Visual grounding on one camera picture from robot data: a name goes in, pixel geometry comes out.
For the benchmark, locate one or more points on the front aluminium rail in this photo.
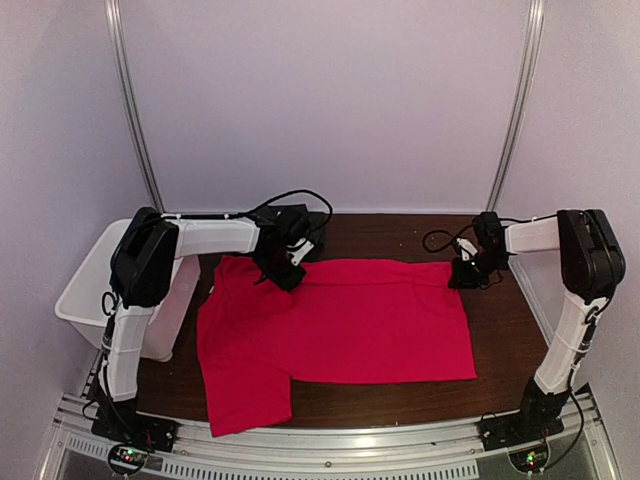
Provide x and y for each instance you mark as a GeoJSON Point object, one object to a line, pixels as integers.
{"type": "Point", "coordinates": [445, 450]}

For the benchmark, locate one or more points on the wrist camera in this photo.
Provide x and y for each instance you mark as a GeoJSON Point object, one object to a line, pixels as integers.
{"type": "Point", "coordinates": [465, 249]}
{"type": "Point", "coordinates": [299, 251]}

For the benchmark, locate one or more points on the round circuit board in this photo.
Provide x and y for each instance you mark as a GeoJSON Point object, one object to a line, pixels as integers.
{"type": "Point", "coordinates": [529, 460]}
{"type": "Point", "coordinates": [126, 460]}

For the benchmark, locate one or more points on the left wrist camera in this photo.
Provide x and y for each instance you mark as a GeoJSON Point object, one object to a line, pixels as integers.
{"type": "Point", "coordinates": [299, 251]}

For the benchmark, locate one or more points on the dark pinstriped shirt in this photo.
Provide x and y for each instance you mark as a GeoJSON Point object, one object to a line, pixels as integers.
{"type": "Point", "coordinates": [287, 225]}

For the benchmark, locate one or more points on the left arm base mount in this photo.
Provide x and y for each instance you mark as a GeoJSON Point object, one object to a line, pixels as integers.
{"type": "Point", "coordinates": [120, 421]}

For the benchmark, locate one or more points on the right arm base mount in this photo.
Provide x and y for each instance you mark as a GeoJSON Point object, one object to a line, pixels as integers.
{"type": "Point", "coordinates": [520, 427]}

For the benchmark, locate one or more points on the right round circuit board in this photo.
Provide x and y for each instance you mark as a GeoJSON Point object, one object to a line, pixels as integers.
{"type": "Point", "coordinates": [529, 460]}

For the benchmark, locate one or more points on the white plastic laundry bin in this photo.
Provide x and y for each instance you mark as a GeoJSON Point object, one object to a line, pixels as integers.
{"type": "Point", "coordinates": [80, 302]}

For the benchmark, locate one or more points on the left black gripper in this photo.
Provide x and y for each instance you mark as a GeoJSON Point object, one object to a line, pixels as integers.
{"type": "Point", "coordinates": [288, 284]}

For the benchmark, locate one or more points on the aluminium frame post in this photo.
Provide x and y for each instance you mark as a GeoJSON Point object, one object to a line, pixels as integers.
{"type": "Point", "coordinates": [123, 72]}
{"type": "Point", "coordinates": [527, 69]}

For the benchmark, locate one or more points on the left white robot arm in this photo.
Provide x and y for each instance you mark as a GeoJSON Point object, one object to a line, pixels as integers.
{"type": "Point", "coordinates": [140, 278]}

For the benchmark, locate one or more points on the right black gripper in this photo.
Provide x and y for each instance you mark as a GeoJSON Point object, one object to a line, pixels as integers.
{"type": "Point", "coordinates": [461, 278]}

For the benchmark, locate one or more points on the red garment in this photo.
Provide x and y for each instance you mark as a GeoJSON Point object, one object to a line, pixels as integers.
{"type": "Point", "coordinates": [350, 321]}

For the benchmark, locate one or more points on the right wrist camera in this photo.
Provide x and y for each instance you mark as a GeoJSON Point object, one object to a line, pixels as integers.
{"type": "Point", "coordinates": [465, 249]}

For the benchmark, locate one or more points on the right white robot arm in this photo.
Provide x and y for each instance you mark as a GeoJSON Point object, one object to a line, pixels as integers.
{"type": "Point", "coordinates": [592, 266]}

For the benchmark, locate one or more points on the right aluminium frame post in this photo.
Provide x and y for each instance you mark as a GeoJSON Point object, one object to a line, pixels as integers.
{"type": "Point", "coordinates": [527, 69]}

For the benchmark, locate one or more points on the left round circuit board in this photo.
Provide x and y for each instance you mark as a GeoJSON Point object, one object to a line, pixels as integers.
{"type": "Point", "coordinates": [126, 460]}

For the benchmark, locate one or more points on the left aluminium frame post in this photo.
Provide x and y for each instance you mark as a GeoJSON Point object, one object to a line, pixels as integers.
{"type": "Point", "coordinates": [123, 72]}

